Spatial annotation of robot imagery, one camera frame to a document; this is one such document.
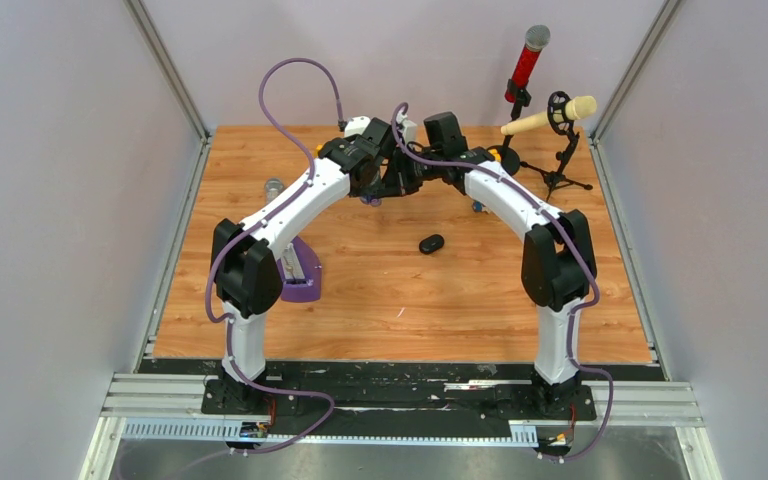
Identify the cream microphone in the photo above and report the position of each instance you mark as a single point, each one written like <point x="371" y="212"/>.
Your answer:
<point x="577" y="108"/>

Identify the colourful toy block pile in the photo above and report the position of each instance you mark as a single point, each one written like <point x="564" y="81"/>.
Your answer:
<point x="477" y="206"/>

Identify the red microphone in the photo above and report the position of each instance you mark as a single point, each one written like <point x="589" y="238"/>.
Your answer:
<point x="537" y="37"/>

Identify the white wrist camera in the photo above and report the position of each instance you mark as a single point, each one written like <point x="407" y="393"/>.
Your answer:
<point x="407" y="128"/>
<point x="356" y="126"/>

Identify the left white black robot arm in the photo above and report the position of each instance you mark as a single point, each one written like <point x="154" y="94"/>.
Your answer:
<point x="245" y="275"/>

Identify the black earbud charging case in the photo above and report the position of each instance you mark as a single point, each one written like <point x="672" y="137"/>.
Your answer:
<point x="431" y="244"/>

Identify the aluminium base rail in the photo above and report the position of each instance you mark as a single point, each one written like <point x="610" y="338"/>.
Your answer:
<point x="173" y="419"/>

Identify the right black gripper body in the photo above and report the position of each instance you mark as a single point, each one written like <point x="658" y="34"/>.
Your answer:
<point x="411" y="172"/>

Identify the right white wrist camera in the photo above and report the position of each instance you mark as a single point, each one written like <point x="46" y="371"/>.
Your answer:
<point x="407" y="128"/>

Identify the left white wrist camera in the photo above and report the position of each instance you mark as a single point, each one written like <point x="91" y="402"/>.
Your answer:
<point x="356" y="126"/>

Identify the black tripod mic stand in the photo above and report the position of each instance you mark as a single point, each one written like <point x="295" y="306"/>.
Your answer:
<point x="557" y="179"/>

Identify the purple stapler box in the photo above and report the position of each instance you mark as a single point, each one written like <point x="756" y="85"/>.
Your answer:
<point x="301" y="273"/>

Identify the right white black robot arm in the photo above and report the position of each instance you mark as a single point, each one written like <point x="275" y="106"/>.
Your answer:
<point x="558" y="271"/>

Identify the clear glitter tube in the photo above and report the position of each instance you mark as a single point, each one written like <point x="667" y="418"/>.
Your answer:
<point x="273" y="187"/>

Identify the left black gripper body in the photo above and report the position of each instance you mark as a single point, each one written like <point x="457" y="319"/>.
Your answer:
<point x="374" y="189"/>

